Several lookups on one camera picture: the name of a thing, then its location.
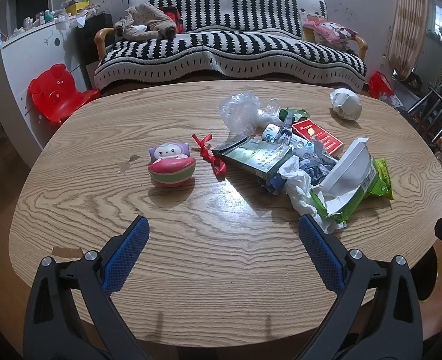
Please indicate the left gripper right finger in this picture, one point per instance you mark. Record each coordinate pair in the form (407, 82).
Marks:
(394, 327)

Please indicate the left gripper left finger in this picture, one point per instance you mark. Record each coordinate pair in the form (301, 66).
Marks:
(52, 325)

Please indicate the green popcorn snack bag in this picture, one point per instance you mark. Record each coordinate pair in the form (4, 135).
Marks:
(381, 186)

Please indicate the green white torn carton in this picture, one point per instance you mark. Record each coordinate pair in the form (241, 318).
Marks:
(342, 190)

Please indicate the white tissue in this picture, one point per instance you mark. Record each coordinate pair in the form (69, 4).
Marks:
(298, 187)

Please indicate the blue white wrapper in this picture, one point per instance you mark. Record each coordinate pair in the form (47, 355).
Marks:
(317, 164)

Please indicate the white paper ball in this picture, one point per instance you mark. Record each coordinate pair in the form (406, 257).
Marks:
(346, 104)

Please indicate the red cigarette box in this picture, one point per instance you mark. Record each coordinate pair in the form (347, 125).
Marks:
(309, 130)

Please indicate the pink purple doll toy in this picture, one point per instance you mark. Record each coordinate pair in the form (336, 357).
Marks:
(171, 164)

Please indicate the dark green box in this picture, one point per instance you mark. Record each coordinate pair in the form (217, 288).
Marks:
(258, 157)

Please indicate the clear plastic bag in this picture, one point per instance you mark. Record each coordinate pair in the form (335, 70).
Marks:
(245, 113)

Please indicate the silver pill blister pack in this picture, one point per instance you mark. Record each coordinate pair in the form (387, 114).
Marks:
(285, 132)

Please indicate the black metal rack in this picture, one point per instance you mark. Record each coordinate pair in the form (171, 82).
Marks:
(426, 114)

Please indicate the red bag on floor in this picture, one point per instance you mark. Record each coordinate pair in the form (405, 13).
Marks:
(379, 86)

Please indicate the pink cartoon pillow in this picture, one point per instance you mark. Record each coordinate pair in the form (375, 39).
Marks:
(330, 33)

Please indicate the red bear plastic chair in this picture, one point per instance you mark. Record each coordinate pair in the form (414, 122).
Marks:
(55, 96)

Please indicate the striped beige curtain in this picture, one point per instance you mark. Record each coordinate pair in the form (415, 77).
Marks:
(407, 34)

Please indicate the white cabinet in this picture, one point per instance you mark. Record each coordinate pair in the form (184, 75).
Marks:
(22, 59)

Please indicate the black white striped sofa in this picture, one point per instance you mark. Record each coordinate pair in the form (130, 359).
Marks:
(237, 39)

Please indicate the beige clothing pile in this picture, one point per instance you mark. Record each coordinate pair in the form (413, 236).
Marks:
(144, 22)

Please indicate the yellow box on cabinet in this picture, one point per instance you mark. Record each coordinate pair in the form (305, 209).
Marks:
(77, 7)

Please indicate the red backpack on sofa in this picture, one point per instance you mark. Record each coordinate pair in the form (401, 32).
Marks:
(174, 14)

